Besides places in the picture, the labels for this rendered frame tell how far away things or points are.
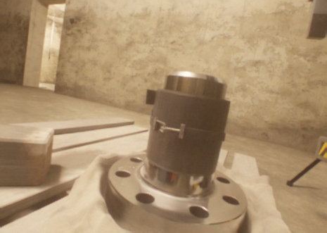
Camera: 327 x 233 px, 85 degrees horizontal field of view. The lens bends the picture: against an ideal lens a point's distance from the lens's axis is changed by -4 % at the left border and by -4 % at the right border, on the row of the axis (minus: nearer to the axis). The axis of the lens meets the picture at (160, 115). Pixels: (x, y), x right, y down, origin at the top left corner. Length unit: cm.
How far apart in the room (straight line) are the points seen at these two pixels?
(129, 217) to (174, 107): 17
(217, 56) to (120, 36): 170
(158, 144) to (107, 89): 319
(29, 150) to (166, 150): 24
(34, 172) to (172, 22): 289
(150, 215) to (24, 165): 24
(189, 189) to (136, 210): 9
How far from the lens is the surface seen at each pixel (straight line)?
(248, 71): 267
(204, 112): 29
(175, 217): 27
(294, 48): 279
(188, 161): 30
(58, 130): 75
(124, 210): 30
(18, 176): 42
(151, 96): 35
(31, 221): 34
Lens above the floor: 35
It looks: 6 degrees down
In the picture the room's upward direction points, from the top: 10 degrees clockwise
